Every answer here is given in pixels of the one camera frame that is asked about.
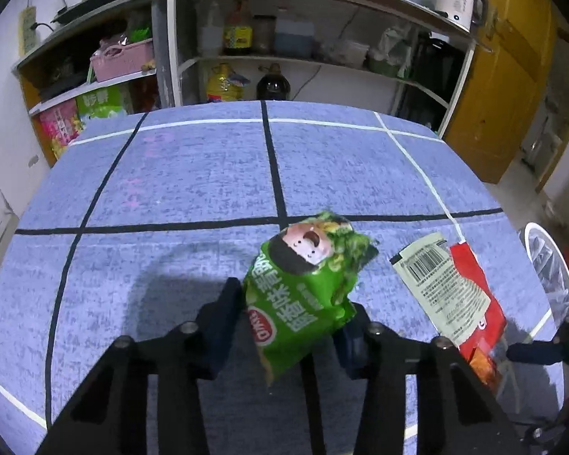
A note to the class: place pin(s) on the large yellow oil bottle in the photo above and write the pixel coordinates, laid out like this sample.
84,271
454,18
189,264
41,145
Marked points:
223,85

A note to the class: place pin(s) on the white trash bin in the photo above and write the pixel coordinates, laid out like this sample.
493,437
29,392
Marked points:
565,270

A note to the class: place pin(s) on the small green bag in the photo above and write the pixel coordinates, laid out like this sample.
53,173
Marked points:
141,32

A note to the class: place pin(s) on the black induction cooker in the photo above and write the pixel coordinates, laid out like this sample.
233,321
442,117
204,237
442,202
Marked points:
99,7

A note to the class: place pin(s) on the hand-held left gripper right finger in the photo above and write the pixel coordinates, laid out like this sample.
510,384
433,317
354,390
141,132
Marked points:
348,348

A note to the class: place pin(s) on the blue checked tablecloth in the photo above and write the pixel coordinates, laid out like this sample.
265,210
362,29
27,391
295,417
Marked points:
170,175

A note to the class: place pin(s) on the grey bin liner bag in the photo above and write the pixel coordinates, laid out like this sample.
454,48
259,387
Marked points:
547,268

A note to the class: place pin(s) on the white plastic bottle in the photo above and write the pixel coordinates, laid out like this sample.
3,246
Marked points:
212,33

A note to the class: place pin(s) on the green snack packet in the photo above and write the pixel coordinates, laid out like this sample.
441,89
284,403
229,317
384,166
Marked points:
303,303

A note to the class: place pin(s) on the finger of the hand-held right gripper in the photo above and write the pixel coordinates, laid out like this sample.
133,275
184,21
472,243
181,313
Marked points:
531,353

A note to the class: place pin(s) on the pink plastic basket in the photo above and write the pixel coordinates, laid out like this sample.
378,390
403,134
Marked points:
121,61

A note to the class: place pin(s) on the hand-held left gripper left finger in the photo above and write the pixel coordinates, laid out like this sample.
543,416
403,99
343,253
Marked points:
218,331

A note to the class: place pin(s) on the red and white packet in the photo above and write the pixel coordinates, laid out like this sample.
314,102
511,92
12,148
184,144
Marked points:
436,279

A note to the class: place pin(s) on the large dark liquid bottle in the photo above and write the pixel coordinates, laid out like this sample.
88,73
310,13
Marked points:
273,86

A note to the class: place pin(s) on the pink cardboard box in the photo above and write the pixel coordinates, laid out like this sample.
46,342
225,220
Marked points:
61,128

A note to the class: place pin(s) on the wooden door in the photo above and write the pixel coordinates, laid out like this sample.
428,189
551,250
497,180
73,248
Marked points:
502,104

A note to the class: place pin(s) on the wooden side cabinet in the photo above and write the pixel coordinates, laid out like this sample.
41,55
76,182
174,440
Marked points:
31,95

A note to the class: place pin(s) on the green cardboard box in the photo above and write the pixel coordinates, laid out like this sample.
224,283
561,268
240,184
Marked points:
102,103

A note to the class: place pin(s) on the white plastic bag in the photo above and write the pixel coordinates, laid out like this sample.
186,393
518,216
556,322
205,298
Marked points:
389,50

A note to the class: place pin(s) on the plastic jug dark liquid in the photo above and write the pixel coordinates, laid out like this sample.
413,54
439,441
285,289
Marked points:
294,38

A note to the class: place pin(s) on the white plastic tub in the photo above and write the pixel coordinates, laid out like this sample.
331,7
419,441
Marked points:
354,53

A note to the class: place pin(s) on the white electric kettle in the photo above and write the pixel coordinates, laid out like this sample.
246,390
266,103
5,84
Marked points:
455,0

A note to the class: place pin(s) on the yellow power strip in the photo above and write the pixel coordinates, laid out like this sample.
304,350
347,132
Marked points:
27,28

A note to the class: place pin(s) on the brown jar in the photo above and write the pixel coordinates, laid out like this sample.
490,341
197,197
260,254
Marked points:
264,35

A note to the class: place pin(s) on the sauce bottle yellow label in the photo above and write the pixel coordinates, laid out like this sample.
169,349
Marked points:
238,33

